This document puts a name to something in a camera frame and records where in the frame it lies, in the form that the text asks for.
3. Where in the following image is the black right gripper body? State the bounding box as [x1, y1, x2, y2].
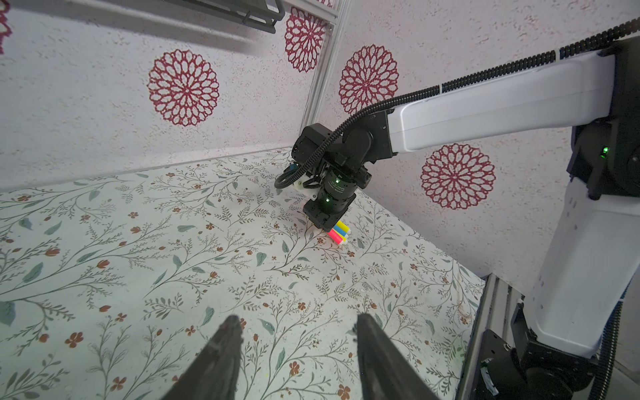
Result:
[303, 168, 358, 232]

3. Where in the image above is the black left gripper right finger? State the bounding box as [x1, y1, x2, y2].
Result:
[356, 313, 438, 400]

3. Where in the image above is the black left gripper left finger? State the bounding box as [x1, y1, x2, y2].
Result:
[162, 315, 243, 400]

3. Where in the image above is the blue highlighter pen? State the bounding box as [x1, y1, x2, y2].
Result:
[333, 221, 350, 238]

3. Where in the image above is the pink highlighter pen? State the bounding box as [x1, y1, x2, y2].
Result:
[328, 229, 345, 246]

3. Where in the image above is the yellow highlighter pen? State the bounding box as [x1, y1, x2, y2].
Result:
[331, 225, 348, 241]
[337, 221, 350, 234]

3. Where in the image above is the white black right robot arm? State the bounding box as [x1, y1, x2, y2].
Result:
[278, 28, 639, 399]

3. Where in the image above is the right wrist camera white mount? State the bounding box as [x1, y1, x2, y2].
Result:
[293, 175, 318, 196]

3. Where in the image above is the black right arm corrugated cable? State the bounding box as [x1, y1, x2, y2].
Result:
[273, 17, 640, 190]

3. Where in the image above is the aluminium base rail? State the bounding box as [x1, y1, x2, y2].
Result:
[455, 273, 523, 399]

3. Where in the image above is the dark grey wall shelf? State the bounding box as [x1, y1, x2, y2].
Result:
[170, 0, 286, 34]

